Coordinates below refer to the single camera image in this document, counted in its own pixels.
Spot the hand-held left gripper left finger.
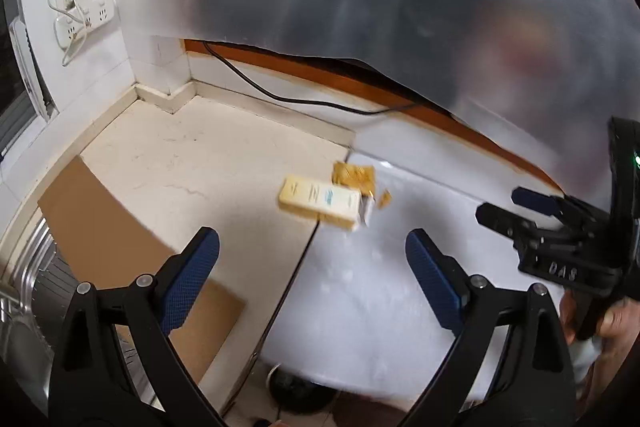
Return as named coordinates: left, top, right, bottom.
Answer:
left=47, top=227, right=223, bottom=427

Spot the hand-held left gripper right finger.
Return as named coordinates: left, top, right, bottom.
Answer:
left=400, top=228, right=578, bottom=427

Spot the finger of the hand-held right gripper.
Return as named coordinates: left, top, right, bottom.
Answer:
left=475, top=202, right=566, bottom=258
left=511, top=187, right=608, bottom=233

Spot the gold foil wrapper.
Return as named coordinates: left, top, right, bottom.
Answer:
left=332, top=161, right=377, bottom=195

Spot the cream yellow carton box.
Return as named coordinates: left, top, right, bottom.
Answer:
left=277, top=174, right=363, bottom=230

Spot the person's right hand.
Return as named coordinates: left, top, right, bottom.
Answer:
left=559, top=292, right=640, bottom=403

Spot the brown cardboard sheet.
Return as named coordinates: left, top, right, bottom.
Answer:
left=37, top=156, right=247, bottom=385

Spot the black power cable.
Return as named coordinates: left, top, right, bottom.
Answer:
left=202, top=39, right=436, bottom=115

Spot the silver foil wall sheet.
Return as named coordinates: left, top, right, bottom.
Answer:
left=112, top=0, right=640, bottom=218

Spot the white window frame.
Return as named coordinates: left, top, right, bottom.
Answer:
left=7, top=19, right=60, bottom=120

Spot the white wall socket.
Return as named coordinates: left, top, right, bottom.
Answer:
left=52, top=0, right=116, bottom=48

